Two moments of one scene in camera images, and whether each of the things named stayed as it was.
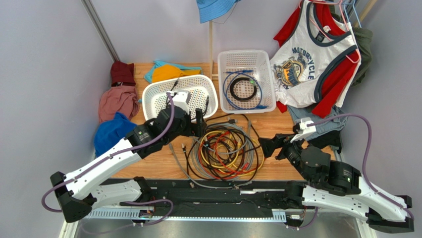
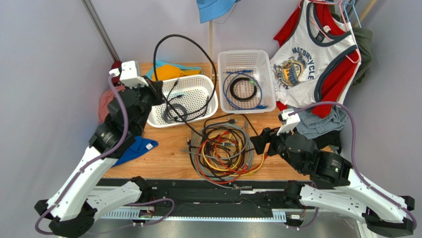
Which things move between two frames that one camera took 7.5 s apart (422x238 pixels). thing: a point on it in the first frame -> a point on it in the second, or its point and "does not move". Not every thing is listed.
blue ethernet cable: (257, 105) does not move
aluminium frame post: (100, 29) does not move
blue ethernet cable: (225, 96) does not move
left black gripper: (198, 128) -> (157, 94)
